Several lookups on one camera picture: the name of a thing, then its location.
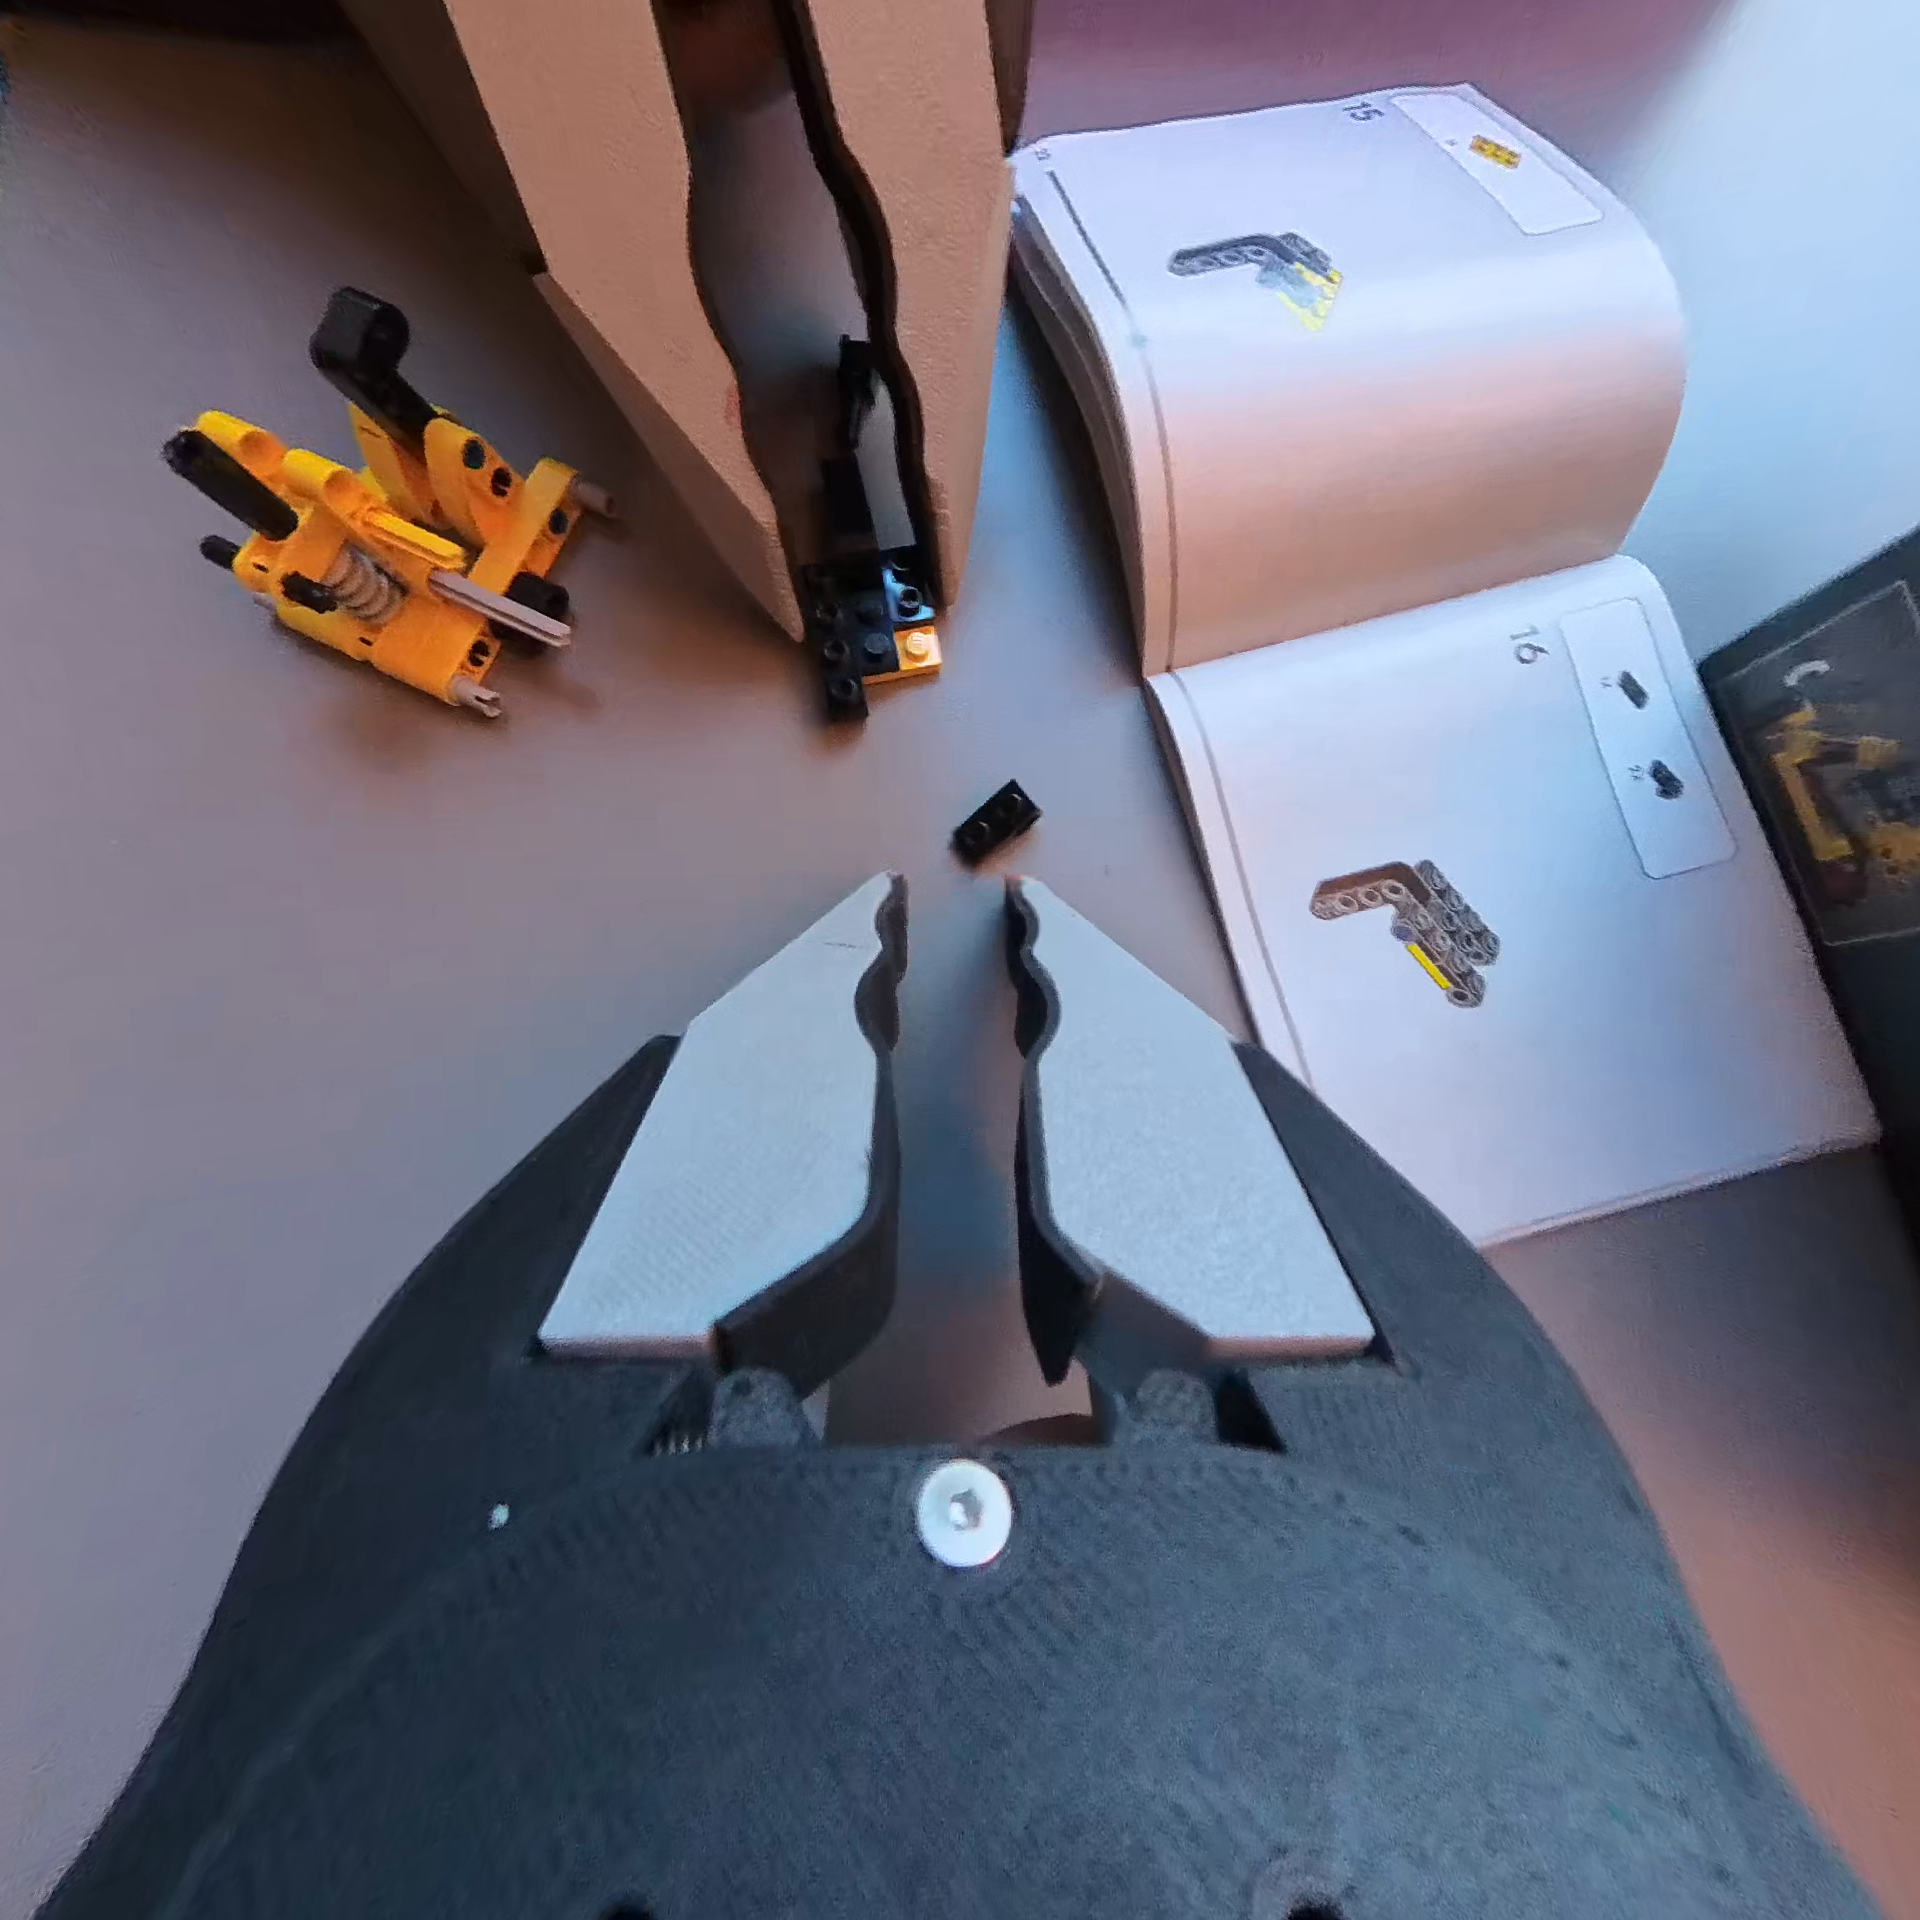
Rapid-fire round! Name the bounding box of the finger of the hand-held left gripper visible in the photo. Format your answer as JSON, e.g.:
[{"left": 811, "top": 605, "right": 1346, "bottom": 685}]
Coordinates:
[
  {"left": 773, "top": 0, "right": 1040, "bottom": 619},
  {"left": 342, "top": 0, "right": 846, "bottom": 646}
]

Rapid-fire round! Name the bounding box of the yellow black lego assembly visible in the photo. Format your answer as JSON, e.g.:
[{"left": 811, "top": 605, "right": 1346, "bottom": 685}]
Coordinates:
[{"left": 160, "top": 287, "right": 622, "bottom": 727}]

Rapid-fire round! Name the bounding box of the white lego instruction booklet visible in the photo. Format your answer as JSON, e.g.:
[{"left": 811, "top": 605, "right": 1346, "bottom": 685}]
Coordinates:
[{"left": 1002, "top": 82, "right": 1885, "bottom": 1251}]

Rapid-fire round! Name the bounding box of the small black lego plate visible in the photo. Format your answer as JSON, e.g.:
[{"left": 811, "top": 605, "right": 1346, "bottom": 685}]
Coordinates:
[{"left": 949, "top": 777, "right": 1045, "bottom": 867}]

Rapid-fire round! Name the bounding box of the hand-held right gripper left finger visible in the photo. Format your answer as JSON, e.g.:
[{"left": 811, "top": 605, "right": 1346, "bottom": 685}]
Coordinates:
[{"left": 535, "top": 874, "right": 911, "bottom": 1408}]

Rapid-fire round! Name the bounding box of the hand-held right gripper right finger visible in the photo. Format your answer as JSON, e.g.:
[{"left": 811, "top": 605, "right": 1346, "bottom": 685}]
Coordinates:
[{"left": 1000, "top": 874, "right": 1383, "bottom": 1427}]

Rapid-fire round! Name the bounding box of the black lego box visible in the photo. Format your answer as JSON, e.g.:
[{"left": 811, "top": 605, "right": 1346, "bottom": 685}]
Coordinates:
[{"left": 1695, "top": 527, "right": 1920, "bottom": 1193}]

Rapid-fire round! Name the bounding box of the black lego assembly orange plate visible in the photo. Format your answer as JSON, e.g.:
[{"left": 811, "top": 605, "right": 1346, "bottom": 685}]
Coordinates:
[{"left": 800, "top": 336, "right": 951, "bottom": 727}]

